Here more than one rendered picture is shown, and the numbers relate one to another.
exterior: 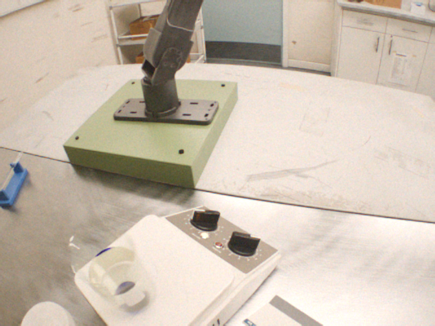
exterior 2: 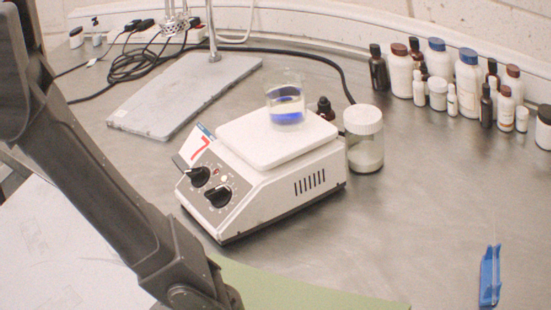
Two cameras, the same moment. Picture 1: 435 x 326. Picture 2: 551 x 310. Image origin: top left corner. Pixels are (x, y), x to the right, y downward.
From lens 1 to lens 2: 0.93 m
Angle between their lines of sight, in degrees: 104
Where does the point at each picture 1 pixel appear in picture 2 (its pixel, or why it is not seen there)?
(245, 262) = (203, 159)
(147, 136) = (259, 301)
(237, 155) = not seen: hidden behind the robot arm
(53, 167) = not seen: outside the picture
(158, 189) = not seen: hidden behind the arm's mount
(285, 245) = (166, 212)
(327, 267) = (149, 191)
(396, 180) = (55, 224)
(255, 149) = (139, 296)
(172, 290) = (258, 123)
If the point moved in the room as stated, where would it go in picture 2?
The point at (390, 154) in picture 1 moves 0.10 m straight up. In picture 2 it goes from (35, 244) to (16, 200)
